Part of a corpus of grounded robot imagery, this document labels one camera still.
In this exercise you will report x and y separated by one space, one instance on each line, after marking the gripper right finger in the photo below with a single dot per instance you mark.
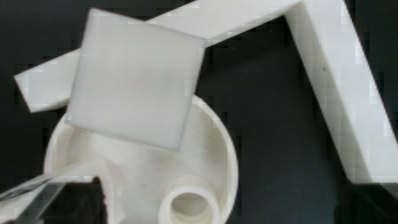
368 204

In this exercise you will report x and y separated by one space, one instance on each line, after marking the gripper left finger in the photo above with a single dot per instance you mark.
68 204

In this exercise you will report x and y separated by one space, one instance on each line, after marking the white round stool seat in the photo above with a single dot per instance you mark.
167 187

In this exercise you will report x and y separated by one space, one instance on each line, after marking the white stool leg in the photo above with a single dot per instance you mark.
135 80
75 173

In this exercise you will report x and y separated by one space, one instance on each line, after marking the white right barrier rail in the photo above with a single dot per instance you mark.
345 90

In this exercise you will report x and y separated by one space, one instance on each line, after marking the white barrier rail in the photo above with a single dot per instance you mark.
345 90
212 19

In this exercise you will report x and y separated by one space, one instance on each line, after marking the white front barrier rail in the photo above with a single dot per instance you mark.
212 19

